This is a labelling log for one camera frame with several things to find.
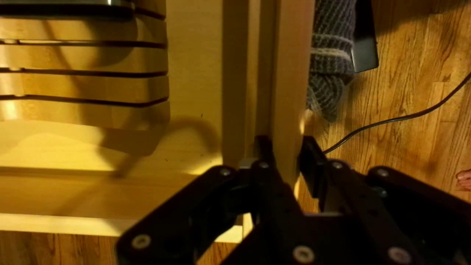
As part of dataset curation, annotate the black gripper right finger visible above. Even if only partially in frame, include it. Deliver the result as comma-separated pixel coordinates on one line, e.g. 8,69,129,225
297,136,471,265

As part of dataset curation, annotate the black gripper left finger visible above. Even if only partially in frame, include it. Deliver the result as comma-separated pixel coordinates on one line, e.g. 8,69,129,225
114,134,306,265

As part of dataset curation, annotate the light wooden cabinet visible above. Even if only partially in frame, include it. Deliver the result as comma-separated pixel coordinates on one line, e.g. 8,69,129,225
0,0,316,245

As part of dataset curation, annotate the person bare foot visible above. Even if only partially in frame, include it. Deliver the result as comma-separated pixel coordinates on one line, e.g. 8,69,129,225
454,168,471,193

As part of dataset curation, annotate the grey knitted towel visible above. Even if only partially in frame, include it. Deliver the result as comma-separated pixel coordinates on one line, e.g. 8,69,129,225
304,0,360,122

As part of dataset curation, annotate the black flat floor object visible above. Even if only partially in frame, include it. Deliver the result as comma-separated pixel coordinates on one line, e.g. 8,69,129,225
351,0,379,71

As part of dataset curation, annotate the thin black floor cable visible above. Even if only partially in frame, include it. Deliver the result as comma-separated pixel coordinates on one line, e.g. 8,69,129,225
320,72,471,155

